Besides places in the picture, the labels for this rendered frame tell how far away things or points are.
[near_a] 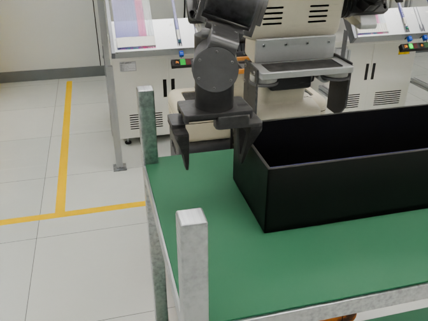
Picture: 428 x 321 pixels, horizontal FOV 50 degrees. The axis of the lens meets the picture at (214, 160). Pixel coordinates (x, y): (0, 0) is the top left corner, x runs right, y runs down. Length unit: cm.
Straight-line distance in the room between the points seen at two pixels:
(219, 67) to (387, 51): 305
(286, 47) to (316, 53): 9
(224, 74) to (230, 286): 27
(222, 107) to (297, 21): 64
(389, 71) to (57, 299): 269
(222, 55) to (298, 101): 82
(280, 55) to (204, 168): 47
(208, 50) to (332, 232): 34
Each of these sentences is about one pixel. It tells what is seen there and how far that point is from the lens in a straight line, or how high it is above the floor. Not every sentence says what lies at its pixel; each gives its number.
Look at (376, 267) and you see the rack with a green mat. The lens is 69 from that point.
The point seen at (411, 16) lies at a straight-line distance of 334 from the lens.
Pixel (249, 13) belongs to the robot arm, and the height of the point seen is 127.
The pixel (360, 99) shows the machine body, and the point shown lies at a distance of 360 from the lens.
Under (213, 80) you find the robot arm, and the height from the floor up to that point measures 120.
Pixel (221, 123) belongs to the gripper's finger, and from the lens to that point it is 67.
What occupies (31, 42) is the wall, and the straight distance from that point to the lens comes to 466.
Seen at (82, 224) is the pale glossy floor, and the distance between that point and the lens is 245.
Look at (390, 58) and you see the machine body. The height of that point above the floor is 47.
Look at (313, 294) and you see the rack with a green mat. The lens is 63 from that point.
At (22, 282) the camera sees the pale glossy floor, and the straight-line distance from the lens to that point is 219.
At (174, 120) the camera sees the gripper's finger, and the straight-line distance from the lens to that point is 69.
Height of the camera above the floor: 138
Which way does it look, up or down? 28 degrees down
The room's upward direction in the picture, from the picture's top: straight up
